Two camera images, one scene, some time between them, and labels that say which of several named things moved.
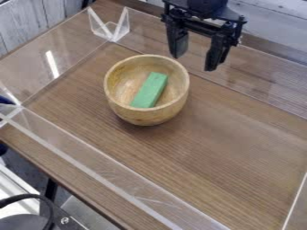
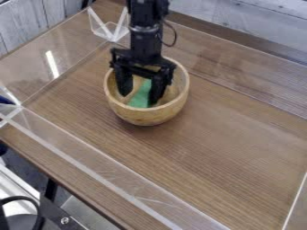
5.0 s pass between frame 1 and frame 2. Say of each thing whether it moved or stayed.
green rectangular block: stayed
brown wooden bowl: stayed
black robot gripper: moved
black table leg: stayed
